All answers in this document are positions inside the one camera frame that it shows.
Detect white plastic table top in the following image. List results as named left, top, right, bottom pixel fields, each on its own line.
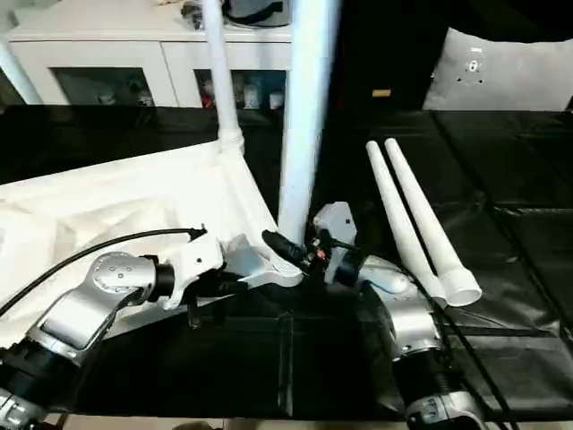
left=0, top=137, right=306, bottom=351

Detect white plastic table leg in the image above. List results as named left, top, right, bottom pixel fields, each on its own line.
left=364, top=138, right=449, bottom=311
left=276, top=0, right=345, bottom=246
left=382, top=136, right=484, bottom=309
left=200, top=0, right=247, bottom=157

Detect black work mat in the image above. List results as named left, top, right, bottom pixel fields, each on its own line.
left=0, top=103, right=573, bottom=422

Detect black cabinet with gold label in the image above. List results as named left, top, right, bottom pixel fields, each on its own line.
left=332, top=0, right=449, bottom=114

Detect black round helmet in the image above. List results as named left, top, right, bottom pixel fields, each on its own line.
left=222, top=0, right=297, bottom=29

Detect black crumpled bundle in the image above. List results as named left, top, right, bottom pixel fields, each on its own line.
left=180, top=0, right=208, bottom=33

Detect white sideboard cabinet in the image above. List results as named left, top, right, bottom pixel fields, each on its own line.
left=7, top=0, right=297, bottom=109

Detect grey cushion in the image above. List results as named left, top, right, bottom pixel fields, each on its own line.
left=422, top=25, right=573, bottom=113

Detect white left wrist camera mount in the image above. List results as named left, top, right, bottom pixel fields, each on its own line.
left=162, top=229, right=226, bottom=311

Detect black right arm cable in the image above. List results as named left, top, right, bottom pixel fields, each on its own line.
left=329, top=240, right=523, bottom=430

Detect white slanted post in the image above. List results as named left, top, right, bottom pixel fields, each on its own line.
left=0, top=39, right=42, bottom=108

